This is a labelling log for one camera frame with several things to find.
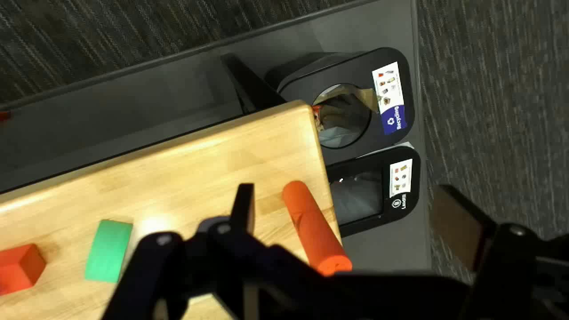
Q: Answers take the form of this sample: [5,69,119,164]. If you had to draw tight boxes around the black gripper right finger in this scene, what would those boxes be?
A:
[430,183,498,272]

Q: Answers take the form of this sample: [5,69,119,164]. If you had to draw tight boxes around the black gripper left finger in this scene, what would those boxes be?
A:
[229,181,256,236]

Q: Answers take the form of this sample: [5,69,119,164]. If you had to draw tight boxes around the orange-red cylinder block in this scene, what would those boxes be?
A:
[281,180,355,277]

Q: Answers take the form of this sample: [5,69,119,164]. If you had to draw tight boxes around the green half-round block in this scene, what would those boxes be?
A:
[83,219,135,284]

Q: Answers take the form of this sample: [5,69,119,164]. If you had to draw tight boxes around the red flat base block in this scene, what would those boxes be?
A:
[0,242,48,297]

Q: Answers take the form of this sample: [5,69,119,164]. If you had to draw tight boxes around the black bin white label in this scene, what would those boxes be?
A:
[327,142,423,238]

